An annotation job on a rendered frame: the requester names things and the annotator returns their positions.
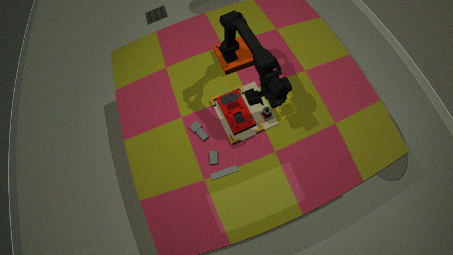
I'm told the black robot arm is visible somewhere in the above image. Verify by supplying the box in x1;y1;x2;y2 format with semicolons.
218;11;289;108

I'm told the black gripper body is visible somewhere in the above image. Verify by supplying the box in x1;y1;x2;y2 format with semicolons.
245;77;292;106

